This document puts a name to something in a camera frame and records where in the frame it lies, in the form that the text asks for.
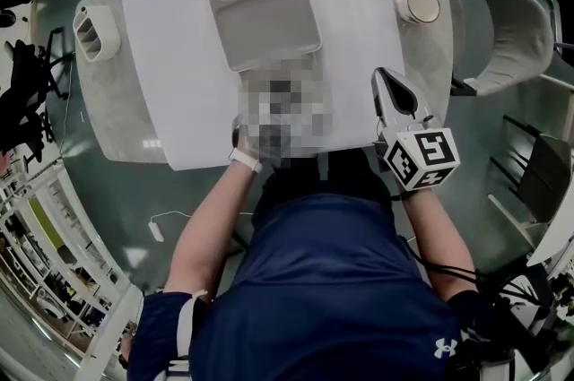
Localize beige compartment tray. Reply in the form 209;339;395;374
202;0;324;74

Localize white paper mat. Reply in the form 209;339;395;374
117;0;407;172

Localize white shelving unit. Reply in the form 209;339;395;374
0;153;145;359

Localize white shoulder strap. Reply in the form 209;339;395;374
167;288;209;381

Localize dark metal-frame chair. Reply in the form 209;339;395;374
487;113;574;238

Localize white pen holder organizer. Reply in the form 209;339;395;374
72;4;123;62

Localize person's left forearm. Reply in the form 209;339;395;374
162;162;266;300

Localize navy blue shirt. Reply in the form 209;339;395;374
126;192;495;381

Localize light grey shell chair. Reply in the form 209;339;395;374
436;0;561;99

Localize white wristband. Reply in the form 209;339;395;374
227;146;265;175

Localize black trousers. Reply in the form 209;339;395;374
258;147;396;220

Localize white mug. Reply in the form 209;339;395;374
388;0;442;26

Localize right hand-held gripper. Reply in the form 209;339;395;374
370;65;463;192

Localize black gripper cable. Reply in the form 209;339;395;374
393;189;540;300

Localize person's right forearm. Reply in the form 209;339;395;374
400;185;480;305

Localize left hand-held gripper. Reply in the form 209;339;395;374
244;118;311;169

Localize black office chair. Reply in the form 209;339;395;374
0;39;76;166

